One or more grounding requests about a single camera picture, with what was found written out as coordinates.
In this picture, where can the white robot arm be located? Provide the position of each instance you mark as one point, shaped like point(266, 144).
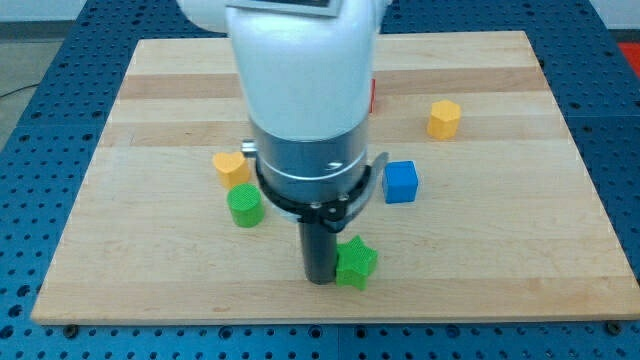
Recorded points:
point(305, 69)

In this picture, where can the green star block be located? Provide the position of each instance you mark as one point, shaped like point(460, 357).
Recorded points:
point(356, 263)

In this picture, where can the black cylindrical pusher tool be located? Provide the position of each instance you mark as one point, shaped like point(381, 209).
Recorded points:
point(319, 250)

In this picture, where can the green cylinder block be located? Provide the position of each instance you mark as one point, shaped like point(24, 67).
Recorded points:
point(245, 205)

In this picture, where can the blue cube block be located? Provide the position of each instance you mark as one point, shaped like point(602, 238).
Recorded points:
point(400, 182)

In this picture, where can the yellow heart block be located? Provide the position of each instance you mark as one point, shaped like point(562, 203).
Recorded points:
point(232, 168)

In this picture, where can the red block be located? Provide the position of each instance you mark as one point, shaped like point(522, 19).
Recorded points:
point(372, 95)

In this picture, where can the yellow hexagon block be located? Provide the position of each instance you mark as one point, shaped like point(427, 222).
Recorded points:
point(444, 119)

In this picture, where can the wooden board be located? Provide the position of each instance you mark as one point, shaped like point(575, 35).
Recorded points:
point(506, 225)

